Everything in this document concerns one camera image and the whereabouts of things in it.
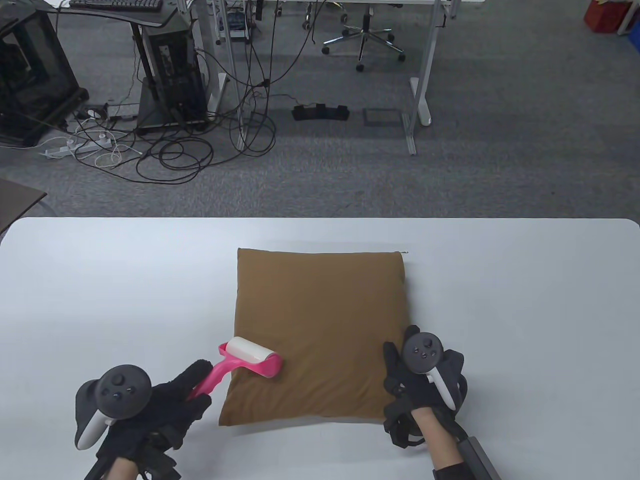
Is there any person's right hand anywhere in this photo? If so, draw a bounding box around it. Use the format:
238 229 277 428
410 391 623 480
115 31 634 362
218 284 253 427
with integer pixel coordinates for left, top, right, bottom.
383 325 468 416

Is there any person's left hand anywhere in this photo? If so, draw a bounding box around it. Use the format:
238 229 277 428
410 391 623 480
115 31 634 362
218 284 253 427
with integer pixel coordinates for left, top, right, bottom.
96 357 213 463

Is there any pink lint roller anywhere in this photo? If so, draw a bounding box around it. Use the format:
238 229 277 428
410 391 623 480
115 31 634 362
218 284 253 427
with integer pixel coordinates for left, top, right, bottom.
187 336 283 402

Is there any brown square pillow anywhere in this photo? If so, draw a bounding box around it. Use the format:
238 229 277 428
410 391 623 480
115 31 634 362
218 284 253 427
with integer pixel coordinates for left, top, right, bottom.
218 247 408 427

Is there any person's right forearm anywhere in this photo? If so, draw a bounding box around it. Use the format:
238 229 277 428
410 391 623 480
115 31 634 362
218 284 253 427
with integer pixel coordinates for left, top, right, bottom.
415 407 471 480

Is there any person's left forearm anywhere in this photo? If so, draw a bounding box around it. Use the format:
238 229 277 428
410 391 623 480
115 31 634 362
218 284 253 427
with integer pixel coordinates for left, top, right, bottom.
107 455 141 480

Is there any black and white controller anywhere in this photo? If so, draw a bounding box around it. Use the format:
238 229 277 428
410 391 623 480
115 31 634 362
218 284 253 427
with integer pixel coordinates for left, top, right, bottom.
75 365 152 451
403 332 458 413

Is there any black wrist box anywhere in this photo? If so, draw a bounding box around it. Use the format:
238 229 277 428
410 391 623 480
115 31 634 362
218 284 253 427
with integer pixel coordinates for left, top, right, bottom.
460 436 503 480

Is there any dark brown table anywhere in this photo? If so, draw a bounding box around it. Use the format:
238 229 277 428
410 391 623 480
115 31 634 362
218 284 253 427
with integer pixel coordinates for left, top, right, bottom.
0 179 48 236

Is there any white desk leg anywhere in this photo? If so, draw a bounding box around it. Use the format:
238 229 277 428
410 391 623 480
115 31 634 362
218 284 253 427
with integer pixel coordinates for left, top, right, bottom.
409 0 451 127
190 0 229 117

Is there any white power strip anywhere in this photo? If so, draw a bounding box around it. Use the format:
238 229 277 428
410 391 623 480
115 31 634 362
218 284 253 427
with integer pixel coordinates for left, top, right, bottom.
40 135 113 160

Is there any black foot pedal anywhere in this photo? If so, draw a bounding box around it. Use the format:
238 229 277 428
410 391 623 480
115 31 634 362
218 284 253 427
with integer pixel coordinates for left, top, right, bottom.
292 103 350 122

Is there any grey power strip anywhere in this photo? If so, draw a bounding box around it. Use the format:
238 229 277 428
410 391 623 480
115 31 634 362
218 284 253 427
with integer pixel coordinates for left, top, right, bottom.
75 102 140 121

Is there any black computer tower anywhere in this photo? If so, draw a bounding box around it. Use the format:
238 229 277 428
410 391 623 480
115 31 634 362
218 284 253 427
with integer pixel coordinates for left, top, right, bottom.
142 25 208 126

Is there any office chair with chrome base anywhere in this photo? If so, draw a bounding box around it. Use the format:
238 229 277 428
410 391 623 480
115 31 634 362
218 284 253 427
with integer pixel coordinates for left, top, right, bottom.
321 0 407 73

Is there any black glass computer case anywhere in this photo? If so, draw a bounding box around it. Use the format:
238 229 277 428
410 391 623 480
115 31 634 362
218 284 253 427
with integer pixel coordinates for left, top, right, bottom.
0 7 90 147

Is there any chrome chair base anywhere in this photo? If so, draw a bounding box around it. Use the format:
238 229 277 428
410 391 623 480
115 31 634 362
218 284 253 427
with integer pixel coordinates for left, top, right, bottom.
301 0 349 30

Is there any black desk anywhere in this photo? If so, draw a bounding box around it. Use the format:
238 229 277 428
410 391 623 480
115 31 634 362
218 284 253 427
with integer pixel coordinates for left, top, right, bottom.
31 0 211 137

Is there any black keyboard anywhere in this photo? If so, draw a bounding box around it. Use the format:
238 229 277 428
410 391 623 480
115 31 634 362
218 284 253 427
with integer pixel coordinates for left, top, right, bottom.
69 0 164 12

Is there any red box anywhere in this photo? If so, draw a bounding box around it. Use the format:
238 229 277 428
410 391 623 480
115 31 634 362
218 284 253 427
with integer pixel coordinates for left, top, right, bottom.
584 0 635 34

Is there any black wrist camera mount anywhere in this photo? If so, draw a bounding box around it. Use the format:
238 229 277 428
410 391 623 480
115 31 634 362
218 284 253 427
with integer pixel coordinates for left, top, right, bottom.
383 405 426 449
137 435 181 480

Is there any silver aluminium rail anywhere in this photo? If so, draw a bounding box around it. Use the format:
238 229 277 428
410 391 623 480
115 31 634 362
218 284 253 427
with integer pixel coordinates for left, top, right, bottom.
401 112 417 156

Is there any white cable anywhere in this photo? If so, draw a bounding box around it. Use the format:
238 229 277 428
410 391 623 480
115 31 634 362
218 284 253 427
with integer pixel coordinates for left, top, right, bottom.
95 142 143 168

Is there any tangle of black cables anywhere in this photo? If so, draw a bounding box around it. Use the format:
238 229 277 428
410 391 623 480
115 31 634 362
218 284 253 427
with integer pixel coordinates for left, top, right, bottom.
55 0 326 185

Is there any silver aluminium post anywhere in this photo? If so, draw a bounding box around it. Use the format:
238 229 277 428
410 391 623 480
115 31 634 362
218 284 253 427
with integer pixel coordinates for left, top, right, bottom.
215 0 247 151

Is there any white shelf frame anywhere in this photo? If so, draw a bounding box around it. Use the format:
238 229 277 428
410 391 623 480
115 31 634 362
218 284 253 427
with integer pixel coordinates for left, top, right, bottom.
616 0 640 37

